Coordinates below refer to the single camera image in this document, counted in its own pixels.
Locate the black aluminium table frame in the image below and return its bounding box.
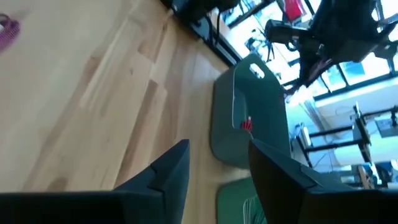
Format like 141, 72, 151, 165
160, 0, 243, 66

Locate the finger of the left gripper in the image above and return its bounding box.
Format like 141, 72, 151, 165
297, 43, 317, 90

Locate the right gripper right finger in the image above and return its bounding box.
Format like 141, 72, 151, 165
248, 139, 398, 224

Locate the green plastic bin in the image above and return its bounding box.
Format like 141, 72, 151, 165
216, 175, 267, 224

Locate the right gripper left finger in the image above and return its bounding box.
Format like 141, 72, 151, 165
0, 139, 191, 224

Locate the black frame workbench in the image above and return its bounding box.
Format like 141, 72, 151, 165
292, 104, 398, 190

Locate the pale speckled braided USB cable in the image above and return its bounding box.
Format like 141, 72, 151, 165
310, 58, 333, 82

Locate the magenta braided USB cable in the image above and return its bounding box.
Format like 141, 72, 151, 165
0, 12, 21, 54

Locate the red USB cable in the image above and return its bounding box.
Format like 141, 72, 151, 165
239, 116, 254, 139

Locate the large framed window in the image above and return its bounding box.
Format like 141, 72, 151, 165
310, 46, 398, 94

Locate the blue-grey plastic bin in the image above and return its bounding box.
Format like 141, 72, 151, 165
210, 53, 292, 170

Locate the green USB cable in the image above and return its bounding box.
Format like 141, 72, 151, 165
242, 195, 265, 224

